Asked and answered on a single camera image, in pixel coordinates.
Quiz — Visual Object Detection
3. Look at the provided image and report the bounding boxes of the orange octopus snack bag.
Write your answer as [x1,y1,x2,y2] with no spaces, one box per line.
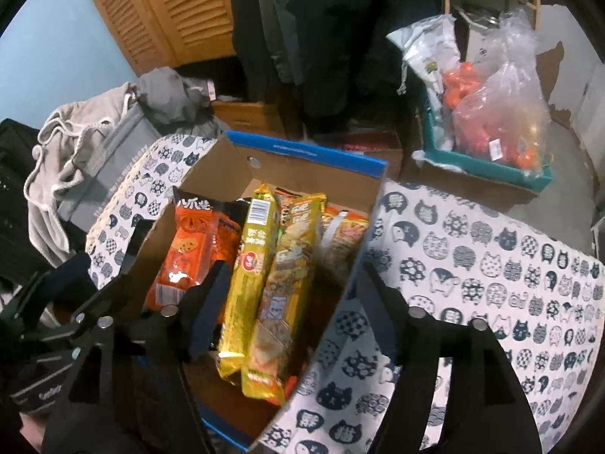
[146,189,248,311]

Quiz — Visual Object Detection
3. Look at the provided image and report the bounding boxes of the long yellow chips pack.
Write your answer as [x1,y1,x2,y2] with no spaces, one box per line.
[242,193,327,406]

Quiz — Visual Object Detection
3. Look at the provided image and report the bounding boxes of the red yellow fries snack bag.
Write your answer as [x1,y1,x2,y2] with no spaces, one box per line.
[319,206,369,286]

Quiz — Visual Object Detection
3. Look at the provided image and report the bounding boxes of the cat pattern tablecloth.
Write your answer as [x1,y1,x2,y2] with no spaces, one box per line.
[87,132,604,453]

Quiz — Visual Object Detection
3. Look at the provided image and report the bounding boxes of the grey hoodie pile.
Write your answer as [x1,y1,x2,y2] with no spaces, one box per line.
[23,67,229,266]

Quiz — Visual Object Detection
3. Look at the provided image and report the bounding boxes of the brown cardboard flap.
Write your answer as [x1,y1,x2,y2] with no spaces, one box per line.
[400,158,538,213]

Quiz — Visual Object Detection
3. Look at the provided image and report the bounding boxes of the teal cardboard tray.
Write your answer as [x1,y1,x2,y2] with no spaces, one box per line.
[415,104,554,194]

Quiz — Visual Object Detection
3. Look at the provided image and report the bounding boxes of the wooden louvered door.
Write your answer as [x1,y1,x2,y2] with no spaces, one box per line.
[92,0,236,76]

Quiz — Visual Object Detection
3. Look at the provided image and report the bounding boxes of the clear bag of red fruit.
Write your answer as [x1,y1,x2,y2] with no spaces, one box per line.
[443,10,550,176]

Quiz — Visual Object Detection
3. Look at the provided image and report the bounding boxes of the dark hanging jacket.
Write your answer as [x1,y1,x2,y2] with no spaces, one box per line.
[231,0,442,140]

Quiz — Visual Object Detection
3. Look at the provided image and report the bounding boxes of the white printed plastic bag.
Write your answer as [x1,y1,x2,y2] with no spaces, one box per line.
[386,13,461,151]

